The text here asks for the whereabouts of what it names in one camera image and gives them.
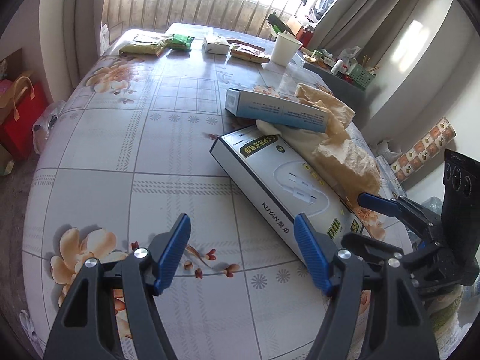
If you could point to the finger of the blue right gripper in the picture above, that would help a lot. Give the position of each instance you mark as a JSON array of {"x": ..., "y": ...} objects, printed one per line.
[{"x": 380, "y": 205}]

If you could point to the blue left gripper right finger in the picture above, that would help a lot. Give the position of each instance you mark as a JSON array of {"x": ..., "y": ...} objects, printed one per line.
[{"x": 318, "y": 253}]

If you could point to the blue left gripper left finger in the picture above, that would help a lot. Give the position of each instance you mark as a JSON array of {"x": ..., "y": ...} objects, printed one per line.
[{"x": 167, "y": 250}]

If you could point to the beige paper bag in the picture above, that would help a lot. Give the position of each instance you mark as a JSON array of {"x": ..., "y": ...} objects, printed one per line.
[{"x": 333, "y": 152}]

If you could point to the white black KUYAN box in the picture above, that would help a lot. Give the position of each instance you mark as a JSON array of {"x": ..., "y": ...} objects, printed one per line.
[{"x": 280, "y": 184}]

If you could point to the light blue long box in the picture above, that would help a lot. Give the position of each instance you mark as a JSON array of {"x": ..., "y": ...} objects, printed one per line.
[{"x": 275, "y": 110}]

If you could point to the patterned tile roll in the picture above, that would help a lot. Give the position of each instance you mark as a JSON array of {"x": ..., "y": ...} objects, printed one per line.
[{"x": 430, "y": 145}]

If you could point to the floral tablecloth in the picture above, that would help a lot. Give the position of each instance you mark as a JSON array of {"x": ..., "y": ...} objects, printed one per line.
[{"x": 129, "y": 153}]

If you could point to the dark grey cabinet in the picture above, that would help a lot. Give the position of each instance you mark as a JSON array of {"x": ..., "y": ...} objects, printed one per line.
[{"x": 345, "y": 91}]

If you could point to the green plastic basket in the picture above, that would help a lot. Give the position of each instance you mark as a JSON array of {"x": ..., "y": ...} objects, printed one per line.
[{"x": 360, "y": 76}]

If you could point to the white slipper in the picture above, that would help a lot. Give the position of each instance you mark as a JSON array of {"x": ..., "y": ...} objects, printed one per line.
[{"x": 29, "y": 330}]

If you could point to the white plastic shopping bag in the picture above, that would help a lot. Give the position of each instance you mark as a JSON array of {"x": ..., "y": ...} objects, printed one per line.
[{"x": 42, "y": 128}]

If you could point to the white paper cup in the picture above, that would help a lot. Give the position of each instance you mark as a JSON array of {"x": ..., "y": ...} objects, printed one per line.
[{"x": 284, "y": 49}]

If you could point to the grey right curtain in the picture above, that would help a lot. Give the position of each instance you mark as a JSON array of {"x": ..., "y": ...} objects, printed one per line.
[{"x": 350, "y": 23}]

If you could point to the grey curtain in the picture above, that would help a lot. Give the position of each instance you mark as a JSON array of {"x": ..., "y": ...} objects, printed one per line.
[
  {"x": 70, "y": 41},
  {"x": 350, "y": 23}
]

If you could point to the small green packet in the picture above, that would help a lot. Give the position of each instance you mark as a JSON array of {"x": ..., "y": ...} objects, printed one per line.
[{"x": 180, "y": 42}]

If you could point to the small white box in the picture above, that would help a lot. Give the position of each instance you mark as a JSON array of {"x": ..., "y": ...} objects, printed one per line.
[{"x": 215, "y": 45}]

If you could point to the orange brown snack packet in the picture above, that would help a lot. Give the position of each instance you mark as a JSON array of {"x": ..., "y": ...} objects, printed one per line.
[{"x": 247, "y": 51}]

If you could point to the red gift bag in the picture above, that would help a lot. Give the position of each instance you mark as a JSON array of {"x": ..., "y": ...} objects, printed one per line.
[{"x": 21, "y": 106}]

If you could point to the yellow green snack packet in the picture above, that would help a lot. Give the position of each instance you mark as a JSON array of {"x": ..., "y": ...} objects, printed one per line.
[{"x": 146, "y": 45}]

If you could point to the grey left curtain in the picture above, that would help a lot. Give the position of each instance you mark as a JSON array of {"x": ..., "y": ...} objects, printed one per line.
[{"x": 70, "y": 41}]

